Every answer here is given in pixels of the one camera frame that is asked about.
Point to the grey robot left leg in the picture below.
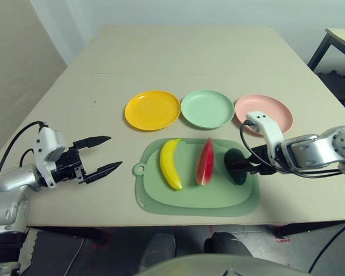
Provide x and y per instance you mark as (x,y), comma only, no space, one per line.
(158,250)

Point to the black table support bar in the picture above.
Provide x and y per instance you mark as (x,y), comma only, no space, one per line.
(310,228)
(69,233)

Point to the grey robot leg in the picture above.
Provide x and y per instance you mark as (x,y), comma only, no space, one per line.
(227,244)
(158,250)

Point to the grey robot right leg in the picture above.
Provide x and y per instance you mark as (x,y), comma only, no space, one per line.
(227,244)

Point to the dark green toy avocado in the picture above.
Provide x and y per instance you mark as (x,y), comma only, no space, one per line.
(238,178)

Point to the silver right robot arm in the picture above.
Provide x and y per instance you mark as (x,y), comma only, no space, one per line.
(319,149)

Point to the grey-green robot torso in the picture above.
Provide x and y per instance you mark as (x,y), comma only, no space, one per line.
(218,267)

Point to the pink plastic plate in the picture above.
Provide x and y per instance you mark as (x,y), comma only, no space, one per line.
(276,109)

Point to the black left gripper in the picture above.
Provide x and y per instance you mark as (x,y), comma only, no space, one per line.
(67,166)

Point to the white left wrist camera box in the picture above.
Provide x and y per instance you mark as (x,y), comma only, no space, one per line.
(46,143)

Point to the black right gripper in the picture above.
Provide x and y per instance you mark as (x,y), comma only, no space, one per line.
(261,161)

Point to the green cutting board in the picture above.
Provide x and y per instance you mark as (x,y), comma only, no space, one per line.
(195,201)

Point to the mint green plastic plate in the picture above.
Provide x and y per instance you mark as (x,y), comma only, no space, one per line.
(207,109)

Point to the yellow plastic plate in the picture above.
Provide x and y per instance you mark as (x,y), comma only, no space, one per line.
(152,110)

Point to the red watermelon slice toy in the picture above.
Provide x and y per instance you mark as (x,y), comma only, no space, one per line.
(205,166)

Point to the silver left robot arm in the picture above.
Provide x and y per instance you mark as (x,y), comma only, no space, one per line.
(8,187)

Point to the yellow toy banana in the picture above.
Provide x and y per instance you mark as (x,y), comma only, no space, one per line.
(168,166)

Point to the cream side table black legs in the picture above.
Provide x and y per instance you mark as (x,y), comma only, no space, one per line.
(339,40)

